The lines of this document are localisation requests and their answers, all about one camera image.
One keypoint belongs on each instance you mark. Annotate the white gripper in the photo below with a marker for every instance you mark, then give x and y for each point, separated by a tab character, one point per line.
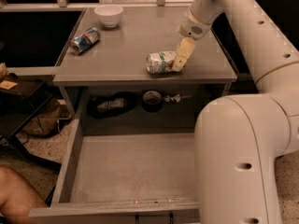
191	27

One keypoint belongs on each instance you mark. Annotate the green white 7up can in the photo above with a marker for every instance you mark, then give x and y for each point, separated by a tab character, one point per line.
160	62

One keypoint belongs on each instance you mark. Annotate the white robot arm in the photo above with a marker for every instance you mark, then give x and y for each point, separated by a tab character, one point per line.
237	138

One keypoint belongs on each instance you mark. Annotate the grey cabinet with top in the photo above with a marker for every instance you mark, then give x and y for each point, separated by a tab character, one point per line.
118	63

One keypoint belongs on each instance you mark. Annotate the blue silver soda can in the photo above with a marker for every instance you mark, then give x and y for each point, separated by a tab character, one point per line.
84	41

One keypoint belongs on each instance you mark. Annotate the open grey top drawer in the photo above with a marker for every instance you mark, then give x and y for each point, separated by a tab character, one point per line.
108	179

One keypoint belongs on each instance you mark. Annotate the crumpled white wrapper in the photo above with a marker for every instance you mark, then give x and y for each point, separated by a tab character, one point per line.
172	98

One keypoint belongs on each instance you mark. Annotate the black tape roll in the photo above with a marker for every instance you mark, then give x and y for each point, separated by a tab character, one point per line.
152	101

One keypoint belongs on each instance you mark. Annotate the white bowl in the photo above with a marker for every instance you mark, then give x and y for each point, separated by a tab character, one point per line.
109	15

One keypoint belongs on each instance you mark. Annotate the brown bag on floor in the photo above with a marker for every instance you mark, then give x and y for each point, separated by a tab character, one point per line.
49	121

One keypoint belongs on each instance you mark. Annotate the black side table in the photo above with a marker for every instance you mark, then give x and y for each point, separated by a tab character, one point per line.
18	106

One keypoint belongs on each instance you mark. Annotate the yellow sticky note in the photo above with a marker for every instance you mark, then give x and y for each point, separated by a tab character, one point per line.
7	85

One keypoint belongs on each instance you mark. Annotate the person's bare knee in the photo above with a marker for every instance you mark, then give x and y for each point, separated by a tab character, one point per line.
17	197

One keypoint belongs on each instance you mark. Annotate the black drawer handle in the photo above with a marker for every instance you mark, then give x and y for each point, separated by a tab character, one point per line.
165	219

